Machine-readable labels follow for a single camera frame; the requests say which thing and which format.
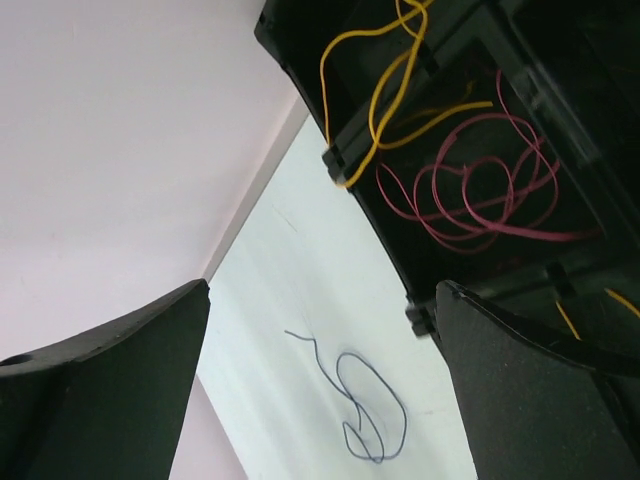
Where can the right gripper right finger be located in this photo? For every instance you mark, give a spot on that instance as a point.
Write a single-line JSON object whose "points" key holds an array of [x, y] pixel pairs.
{"points": [[536, 403]]}

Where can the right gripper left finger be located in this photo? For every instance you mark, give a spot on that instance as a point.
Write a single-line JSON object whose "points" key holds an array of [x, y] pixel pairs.
{"points": [[110, 402]]}

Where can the black compartment tray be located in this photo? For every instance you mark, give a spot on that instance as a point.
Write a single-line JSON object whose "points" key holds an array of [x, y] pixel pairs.
{"points": [[491, 143]]}

